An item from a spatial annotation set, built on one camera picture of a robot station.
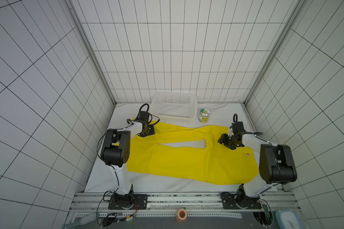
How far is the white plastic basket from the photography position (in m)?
1.11

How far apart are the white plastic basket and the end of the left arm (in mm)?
182

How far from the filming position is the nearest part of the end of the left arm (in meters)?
0.77
